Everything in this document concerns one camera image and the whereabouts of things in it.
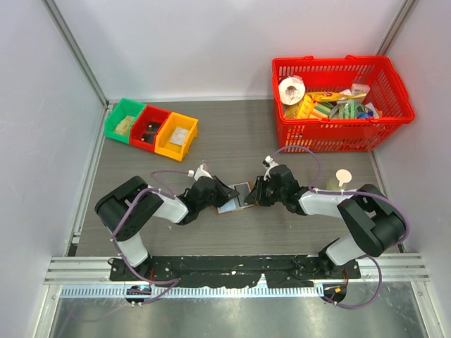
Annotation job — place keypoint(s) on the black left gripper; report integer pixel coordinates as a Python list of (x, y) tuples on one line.
[(225, 192)]

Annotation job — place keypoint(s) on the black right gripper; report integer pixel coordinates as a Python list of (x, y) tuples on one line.
[(256, 196)]

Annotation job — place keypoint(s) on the brown leather card holder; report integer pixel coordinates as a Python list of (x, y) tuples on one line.
[(237, 203)]

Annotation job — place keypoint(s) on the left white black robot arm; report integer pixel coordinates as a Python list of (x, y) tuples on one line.
[(126, 210)]

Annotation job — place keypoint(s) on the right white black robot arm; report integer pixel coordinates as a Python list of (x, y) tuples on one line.
[(374, 224)]

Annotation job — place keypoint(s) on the silver card in yellow bin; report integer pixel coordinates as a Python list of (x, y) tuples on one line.
[(179, 136)]

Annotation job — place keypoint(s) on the black cards in red bin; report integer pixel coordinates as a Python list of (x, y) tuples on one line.
[(149, 134)]

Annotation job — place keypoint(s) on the gold cards in green bin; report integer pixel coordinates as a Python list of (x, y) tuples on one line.
[(123, 127)]

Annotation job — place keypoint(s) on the yellow plastic bin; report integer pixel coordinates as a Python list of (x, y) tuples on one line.
[(162, 145)]

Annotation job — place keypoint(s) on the green bottle white cap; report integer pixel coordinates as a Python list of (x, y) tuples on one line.
[(339, 181)]

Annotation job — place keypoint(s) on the yellow snack packets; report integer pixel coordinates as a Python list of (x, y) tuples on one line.
[(314, 105)]

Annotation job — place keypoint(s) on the red plastic bin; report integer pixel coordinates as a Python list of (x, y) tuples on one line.
[(145, 129)]

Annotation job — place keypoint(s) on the white tape roll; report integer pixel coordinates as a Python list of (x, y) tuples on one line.
[(291, 90)]

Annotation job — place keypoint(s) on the green white package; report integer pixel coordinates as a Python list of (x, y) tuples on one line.
[(348, 110)]

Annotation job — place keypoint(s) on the red shopping basket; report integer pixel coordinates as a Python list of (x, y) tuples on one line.
[(387, 93)]

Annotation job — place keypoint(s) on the blue white package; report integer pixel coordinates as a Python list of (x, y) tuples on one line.
[(367, 111)]

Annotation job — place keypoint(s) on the green plastic bin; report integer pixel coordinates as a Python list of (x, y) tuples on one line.
[(123, 108)]

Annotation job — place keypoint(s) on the white pink box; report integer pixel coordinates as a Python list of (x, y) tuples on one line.
[(357, 91)]

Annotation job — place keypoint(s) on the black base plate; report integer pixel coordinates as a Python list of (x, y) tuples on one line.
[(238, 272)]

